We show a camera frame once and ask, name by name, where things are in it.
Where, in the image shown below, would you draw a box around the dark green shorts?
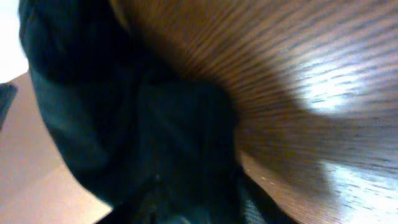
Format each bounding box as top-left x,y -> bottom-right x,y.
18,0 -> 243,223

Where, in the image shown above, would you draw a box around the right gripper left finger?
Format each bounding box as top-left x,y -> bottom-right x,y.
96,199 -> 155,224

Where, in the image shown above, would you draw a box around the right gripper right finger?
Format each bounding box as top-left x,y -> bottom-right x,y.
237,174 -> 298,224

